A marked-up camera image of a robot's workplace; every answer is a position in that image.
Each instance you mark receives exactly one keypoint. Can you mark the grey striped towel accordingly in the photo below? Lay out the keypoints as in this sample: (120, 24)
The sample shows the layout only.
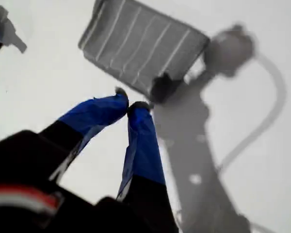
(140, 43)

